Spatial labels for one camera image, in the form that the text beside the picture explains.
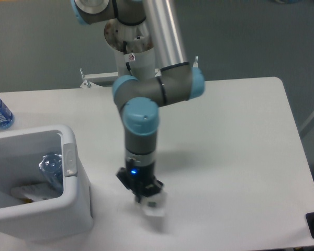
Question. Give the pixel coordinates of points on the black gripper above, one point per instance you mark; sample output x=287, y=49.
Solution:
x=138, y=176

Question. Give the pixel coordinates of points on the white paper trash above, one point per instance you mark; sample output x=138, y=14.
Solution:
x=154, y=206

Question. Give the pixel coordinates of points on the clear blue plastic bottle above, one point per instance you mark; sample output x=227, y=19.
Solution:
x=52, y=169

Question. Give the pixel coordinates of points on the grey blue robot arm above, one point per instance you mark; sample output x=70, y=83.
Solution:
x=175, y=80

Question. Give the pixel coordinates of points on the paper trash inside can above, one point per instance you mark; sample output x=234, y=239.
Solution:
x=35, y=193

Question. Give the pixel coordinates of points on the white plastic trash can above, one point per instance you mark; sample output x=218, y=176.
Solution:
x=21, y=151

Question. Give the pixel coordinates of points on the white metal base bracket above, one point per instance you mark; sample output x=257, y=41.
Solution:
x=100, y=79

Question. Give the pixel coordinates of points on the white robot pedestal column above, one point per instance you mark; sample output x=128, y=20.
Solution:
x=133, y=49

